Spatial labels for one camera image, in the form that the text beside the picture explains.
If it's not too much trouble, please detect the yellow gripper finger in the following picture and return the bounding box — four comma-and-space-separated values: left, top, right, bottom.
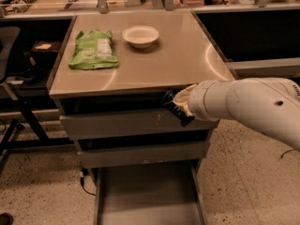
172, 84, 196, 116

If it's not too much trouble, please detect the dark blue snack bar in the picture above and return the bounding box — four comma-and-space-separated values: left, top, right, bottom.
161, 90, 194, 127

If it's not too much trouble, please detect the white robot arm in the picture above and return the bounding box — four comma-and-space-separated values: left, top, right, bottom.
172, 78, 300, 151

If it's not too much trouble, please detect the middle grey drawer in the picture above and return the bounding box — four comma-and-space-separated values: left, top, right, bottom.
78, 141, 210, 168

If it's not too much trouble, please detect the grey drawer cabinet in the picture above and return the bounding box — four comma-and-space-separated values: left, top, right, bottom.
46, 9, 238, 225

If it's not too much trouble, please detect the bottom open grey drawer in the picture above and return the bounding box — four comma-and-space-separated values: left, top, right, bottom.
93, 162, 208, 225

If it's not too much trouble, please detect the top grey drawer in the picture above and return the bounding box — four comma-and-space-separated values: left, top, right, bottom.
60, 109, 218, 140

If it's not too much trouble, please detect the white bowl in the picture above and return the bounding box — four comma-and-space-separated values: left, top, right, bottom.
122, 25, 159, 49

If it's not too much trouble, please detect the green snack bag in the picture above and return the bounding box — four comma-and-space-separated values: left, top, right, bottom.
68, 29, 118, 70

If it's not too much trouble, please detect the dark shoe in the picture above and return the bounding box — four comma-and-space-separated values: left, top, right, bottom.
0, 213, 13, 225

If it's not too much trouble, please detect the black floor cable right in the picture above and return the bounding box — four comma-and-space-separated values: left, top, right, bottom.
279, 148, 296, 159

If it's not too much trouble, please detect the black cable under cabinet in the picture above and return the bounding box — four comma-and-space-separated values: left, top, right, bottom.
79, 167, 97, 197

